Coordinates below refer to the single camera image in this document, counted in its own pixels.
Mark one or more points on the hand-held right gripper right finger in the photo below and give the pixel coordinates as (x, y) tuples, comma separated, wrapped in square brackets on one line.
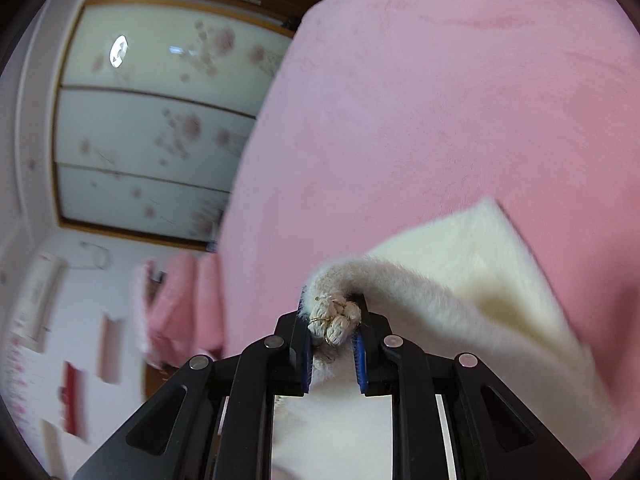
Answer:
[(359, 365)]

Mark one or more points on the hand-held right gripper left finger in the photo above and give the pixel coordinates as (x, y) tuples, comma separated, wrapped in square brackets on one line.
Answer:
[(306, 370)]

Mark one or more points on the white fluffy cardigan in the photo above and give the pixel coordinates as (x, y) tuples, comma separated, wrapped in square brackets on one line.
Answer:
[(475, 270)]

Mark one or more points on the pink folded quilt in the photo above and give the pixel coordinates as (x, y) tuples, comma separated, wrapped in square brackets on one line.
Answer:
[(172, 310)]

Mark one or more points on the pink bed blanket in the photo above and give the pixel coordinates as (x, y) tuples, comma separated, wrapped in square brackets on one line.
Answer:
[(425, 110)]

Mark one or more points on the floral sliding-door wardrobe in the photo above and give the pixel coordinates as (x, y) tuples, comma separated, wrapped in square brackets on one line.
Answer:
[(150, 125)]

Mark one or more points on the beige wall shelf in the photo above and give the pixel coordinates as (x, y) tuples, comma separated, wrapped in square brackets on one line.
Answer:
[(110, 350)]

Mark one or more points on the red wall shelf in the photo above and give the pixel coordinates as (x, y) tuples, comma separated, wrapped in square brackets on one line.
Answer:
[(74, 400)]

